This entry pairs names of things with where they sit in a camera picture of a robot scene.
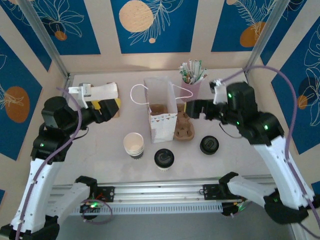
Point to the aluminium frame post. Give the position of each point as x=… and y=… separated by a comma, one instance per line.
x=265, y=37
x=45, y=40

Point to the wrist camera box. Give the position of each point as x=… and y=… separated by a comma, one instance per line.
x=220, y=93
x=83, y=91

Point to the brown cardboard cup carrier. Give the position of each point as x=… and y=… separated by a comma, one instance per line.
x=185, y=130

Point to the long aluminium frame rail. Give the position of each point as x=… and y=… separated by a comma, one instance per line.
x=160, y=192

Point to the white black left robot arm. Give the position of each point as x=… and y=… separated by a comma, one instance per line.
x=37, y=190

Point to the white napkin stack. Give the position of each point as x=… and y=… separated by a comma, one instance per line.
x=107, y=91

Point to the stack of white paper cups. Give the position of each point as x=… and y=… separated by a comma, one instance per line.
x=133, y=143

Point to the white paper-wrapped straw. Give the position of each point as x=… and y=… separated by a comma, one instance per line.
x=203, y=74
x=183, y=72
x=200, y=68
x=187, y=70
x=196, y=67
x=191, y=68

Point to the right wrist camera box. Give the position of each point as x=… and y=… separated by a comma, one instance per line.
x=220, y=93

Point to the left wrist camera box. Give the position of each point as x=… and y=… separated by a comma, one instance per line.
x=83, y=91

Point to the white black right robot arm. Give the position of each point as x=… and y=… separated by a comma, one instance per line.
x=277, y=160

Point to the pink straw holder cup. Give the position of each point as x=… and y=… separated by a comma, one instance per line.
x=193, y=90

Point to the black plastic cup lid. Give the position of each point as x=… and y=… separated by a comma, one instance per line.
x=163, y=157

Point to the aluminium table edge rail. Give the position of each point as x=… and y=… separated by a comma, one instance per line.
x=67, y=85

